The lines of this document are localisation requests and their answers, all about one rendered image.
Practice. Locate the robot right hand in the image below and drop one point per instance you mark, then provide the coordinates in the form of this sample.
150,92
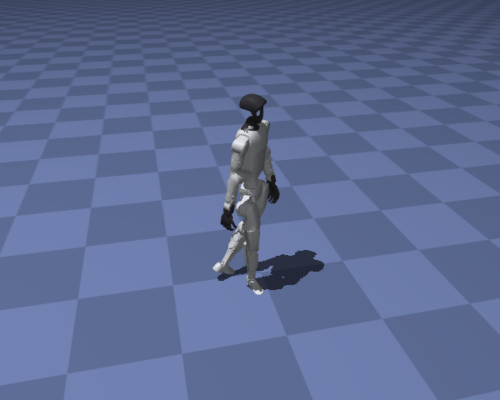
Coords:
227,219

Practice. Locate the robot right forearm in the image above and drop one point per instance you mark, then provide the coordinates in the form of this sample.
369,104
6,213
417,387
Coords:
232,191

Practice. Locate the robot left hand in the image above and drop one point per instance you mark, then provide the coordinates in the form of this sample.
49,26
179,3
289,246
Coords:
273,190

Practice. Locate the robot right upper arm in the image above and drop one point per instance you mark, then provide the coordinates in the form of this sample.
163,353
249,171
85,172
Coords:
239,148

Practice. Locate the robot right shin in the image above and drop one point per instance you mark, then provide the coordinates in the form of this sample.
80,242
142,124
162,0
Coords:
251,261

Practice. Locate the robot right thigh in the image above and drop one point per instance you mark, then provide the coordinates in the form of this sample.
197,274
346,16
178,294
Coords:
251,223

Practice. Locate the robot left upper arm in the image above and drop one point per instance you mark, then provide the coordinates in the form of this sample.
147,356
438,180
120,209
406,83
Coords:
267,123

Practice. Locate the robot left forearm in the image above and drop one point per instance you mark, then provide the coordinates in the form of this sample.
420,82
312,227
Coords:
268,169

